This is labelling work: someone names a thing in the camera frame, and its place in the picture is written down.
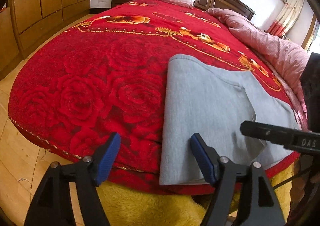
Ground grey sweatpants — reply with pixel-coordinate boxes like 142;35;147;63
159;54;298;185

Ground black camera mount box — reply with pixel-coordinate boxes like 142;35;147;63
300;52;320;133

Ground wooden wardrobe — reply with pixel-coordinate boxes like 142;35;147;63
1;0;90;78

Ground window with wooden frame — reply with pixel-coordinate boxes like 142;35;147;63
301;15;319;51

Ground red rose blanket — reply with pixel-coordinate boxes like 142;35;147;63
8;0;297;195

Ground yellow fluffy blanket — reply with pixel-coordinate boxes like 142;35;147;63
96;163;296;226

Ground pink checked quilt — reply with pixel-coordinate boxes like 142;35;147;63
206;8;310;131

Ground cream and red curtain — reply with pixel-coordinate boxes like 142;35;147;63
266;0;304;37

